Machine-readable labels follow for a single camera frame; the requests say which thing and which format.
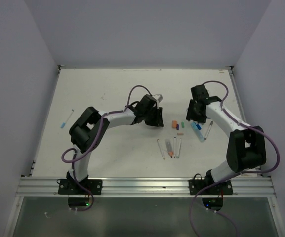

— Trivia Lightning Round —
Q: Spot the light blue highlighter marker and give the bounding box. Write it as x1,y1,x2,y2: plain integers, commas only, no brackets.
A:
190,122,205,142

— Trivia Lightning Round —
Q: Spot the orange marker cap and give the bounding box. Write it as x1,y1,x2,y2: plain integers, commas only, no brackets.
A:
171,120,177,129

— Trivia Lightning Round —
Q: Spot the orange highlighter marker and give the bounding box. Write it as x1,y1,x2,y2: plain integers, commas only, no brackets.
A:
165,139,174,158

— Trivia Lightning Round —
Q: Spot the green white pen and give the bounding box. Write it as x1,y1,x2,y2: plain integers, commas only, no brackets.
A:
176,138,182,158

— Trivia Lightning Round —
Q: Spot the light blue capped pen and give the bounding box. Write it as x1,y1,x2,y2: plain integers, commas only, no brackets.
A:
60,109,74,129

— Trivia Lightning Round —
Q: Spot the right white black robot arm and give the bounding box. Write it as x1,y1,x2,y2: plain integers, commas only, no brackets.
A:
186,84,266,194

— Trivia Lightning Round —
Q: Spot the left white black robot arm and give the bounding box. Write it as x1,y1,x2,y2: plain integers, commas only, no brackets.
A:
61,94,164,194

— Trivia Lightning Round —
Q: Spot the grey capped white pen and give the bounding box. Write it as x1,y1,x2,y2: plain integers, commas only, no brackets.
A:
204,121,214,140

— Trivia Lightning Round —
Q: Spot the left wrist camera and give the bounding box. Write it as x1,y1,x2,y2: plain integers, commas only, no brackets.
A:
153,94,163,103

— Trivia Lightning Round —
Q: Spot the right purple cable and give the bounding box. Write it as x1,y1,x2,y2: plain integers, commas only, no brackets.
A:
189,80,280,237

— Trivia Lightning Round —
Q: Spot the purple cable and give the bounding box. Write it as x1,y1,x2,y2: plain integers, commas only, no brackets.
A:
189,80,280,237
62,85,150,212

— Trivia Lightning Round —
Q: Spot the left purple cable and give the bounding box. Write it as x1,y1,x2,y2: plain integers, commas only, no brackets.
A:
62,85,150,212

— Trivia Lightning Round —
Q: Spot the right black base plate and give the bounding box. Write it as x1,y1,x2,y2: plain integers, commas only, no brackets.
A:
188,174,234,195

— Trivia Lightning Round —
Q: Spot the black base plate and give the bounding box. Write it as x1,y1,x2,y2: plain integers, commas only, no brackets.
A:
56,179,102,195
188,174,234,195

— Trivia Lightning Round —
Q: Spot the aluminium rail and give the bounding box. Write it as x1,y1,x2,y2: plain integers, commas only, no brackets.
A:
16,177,276,198

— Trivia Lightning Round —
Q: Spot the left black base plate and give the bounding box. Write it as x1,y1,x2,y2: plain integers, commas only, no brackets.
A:
56,179,102,195

